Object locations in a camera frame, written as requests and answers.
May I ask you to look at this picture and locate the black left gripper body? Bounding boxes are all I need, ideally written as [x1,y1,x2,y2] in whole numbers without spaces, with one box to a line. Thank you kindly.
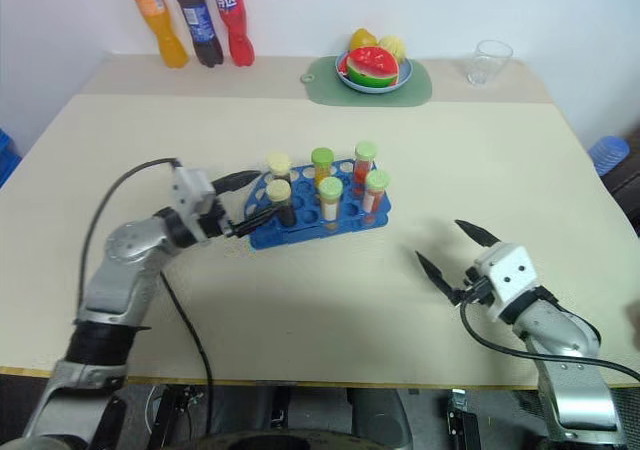
[198,182,237,242]

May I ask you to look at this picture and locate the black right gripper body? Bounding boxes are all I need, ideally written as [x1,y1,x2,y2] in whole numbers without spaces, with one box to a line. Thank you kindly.
[452,266,495,306]

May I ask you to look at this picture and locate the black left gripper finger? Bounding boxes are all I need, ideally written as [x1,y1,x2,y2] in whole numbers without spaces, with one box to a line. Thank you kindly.
[227,203,281,239]
[213,169,263,195]

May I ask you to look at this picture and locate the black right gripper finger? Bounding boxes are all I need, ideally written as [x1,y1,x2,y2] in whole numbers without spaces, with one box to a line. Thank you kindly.
[453,219,501,249]
[415,251,464,307]

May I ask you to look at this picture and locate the blue plastic test tube rack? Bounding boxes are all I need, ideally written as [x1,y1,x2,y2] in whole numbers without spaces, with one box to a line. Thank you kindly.
[243,158,391,250]

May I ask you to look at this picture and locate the green cutting board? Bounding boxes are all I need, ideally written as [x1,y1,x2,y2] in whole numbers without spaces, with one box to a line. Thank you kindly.
[299,54,434,108]

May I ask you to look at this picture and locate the red soda bottle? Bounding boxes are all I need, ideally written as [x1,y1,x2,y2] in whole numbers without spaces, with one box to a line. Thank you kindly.
[210,0,256,68]

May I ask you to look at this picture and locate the grey rounded shape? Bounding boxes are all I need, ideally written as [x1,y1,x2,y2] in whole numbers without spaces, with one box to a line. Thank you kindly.
[347,387,416,450]

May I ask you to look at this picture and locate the blue stacked plastic stools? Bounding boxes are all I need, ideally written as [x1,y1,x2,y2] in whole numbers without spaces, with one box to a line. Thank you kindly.
[587,135,631,176]

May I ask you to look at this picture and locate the clear glass cup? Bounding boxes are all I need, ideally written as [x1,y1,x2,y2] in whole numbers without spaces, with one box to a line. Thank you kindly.
[467,39,515,88]

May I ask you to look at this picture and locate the dark chair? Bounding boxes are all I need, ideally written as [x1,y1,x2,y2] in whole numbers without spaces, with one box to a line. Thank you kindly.
[602,124,640,236]

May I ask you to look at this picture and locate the orange soda bottle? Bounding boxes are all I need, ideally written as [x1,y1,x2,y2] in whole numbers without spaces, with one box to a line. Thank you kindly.
[128,0,190,69]

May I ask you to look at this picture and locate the dark cola bottle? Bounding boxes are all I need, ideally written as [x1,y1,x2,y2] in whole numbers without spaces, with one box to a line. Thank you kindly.
[171,0,225,68]

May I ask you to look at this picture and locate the light blue plate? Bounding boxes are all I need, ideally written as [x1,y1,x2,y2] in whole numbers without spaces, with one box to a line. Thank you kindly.
[335,51,415,94]

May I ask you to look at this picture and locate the toy watermelon slice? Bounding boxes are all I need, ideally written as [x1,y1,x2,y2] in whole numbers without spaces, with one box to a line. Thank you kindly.
[341,45,401,89]

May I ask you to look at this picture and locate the yellow toy pear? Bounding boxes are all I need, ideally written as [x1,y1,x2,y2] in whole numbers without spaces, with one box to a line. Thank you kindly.
[348,28,379,51]

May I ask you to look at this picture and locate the yellow ridged toy fruit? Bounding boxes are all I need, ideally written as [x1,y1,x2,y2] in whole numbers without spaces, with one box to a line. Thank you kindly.
[376,34,409,61]

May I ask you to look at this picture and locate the blue plastic crate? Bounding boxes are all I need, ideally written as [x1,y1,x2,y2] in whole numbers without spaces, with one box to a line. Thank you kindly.
[0,128,22,189]

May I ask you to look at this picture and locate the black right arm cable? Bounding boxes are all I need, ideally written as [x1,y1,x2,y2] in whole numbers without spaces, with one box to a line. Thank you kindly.
[458,289,640,384]

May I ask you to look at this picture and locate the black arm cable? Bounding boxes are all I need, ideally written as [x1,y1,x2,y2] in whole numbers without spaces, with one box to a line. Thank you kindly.
[458,289,640,384]
[74,157,182,316]

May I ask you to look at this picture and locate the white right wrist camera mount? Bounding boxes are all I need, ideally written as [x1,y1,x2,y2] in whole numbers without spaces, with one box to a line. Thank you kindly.
[472,242,540,321]

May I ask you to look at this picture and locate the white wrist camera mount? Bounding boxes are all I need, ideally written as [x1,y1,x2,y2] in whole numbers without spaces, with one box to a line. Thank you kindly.
[472,242,540,321]
[169,166,216,241]

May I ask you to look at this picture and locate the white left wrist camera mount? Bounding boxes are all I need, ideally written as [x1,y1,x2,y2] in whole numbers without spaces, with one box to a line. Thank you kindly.
[169,166,216,241]

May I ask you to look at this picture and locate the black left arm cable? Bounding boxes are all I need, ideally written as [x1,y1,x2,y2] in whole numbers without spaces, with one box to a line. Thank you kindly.
[74,157,182,316]

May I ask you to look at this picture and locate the black metal bracket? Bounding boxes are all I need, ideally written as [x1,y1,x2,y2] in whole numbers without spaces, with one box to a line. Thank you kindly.
[447,388,484,450]

